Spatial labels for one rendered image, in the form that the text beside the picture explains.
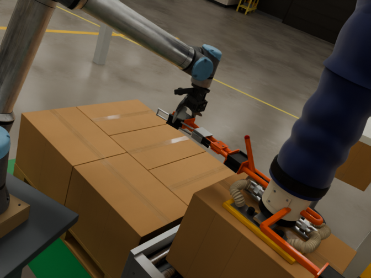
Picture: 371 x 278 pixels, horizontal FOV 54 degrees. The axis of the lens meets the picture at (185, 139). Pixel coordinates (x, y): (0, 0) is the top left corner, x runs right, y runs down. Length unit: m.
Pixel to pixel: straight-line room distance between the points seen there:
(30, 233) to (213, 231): 0.68
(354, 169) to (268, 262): 1.74
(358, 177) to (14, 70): 2.48
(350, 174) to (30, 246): 2.34
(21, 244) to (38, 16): 0.76
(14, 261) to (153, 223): 0.77
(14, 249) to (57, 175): 0.96
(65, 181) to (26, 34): 1.12
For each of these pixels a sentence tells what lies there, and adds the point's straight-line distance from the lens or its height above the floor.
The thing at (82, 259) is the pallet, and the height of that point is 0.02.
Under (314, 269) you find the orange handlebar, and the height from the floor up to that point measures 1.09.
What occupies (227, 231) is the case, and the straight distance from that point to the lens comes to 1.46.
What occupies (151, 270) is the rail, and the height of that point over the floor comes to 0.59.
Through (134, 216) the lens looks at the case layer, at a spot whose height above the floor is 0.54.
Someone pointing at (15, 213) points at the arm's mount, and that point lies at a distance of 1.42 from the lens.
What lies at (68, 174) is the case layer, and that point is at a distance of 2.19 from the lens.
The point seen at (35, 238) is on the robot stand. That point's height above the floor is 0.75.
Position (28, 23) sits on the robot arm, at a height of 1.42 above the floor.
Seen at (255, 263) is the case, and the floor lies 0.88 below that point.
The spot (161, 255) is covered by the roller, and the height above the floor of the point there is 0.55.
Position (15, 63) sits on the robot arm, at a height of 1.28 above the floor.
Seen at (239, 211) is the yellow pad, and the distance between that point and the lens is 1.48.
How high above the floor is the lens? 1.80
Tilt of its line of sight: 27 degrees down
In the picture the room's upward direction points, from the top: 21 degrees clockwise
